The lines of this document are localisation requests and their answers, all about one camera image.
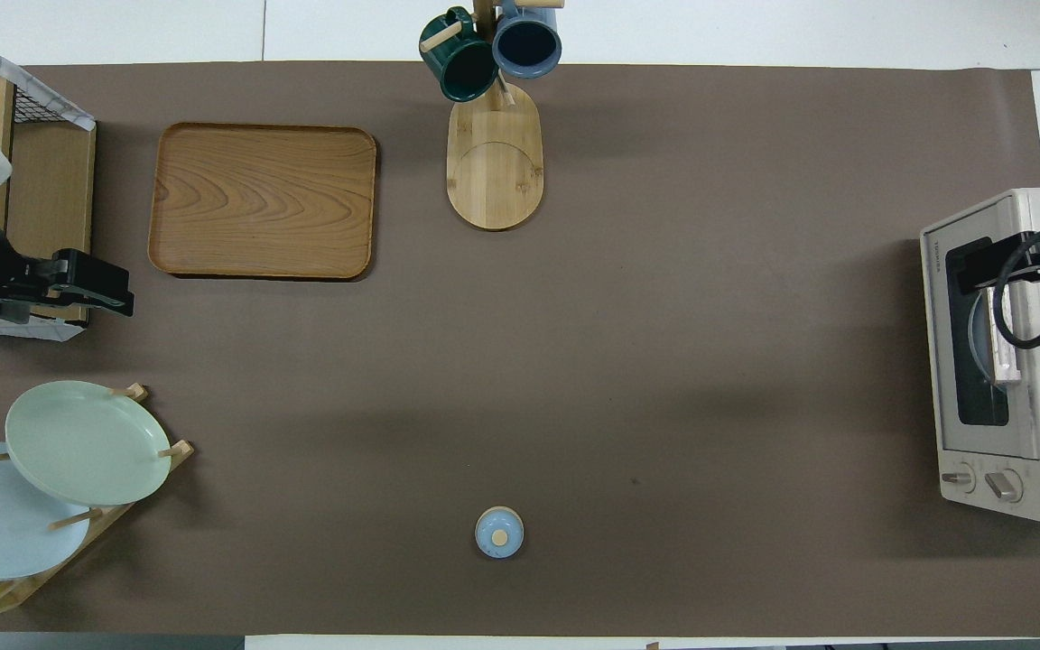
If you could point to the small light blue plate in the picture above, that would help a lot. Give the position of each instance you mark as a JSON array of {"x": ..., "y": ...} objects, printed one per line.
[{"x": 975, "y": 336}]

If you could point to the silver oven knob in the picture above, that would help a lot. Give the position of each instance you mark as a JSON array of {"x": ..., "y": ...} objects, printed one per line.
[
  {"x": 1004, "y": 486},
  {"x": 958, "y": 478}
]

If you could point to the pale green plate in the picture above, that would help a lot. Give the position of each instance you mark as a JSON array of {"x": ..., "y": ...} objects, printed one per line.
[{"x": 87, "y": 442}]

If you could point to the wooden serving tray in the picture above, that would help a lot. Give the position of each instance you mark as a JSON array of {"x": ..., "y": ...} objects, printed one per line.
[{"x": 263, "y": 200}]

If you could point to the wooden plate rack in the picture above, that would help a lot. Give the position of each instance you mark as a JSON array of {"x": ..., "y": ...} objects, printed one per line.
[{"x": 123, "y": 515}]

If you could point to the brown table mat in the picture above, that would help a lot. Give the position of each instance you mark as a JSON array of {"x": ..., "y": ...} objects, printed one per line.
[{"x": 628, "y": 361}]

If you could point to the wooden mug tree stand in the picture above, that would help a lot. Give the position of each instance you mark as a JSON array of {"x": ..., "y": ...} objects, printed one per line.
[{"x": 495, "y": 171}]

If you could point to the dark green mug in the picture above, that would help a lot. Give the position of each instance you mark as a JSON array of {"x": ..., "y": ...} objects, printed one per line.
[{"x": 459, "y": 63}]

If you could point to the blue mug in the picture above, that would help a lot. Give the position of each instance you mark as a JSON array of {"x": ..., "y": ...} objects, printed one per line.
[{"x": 527, "y": 45}]

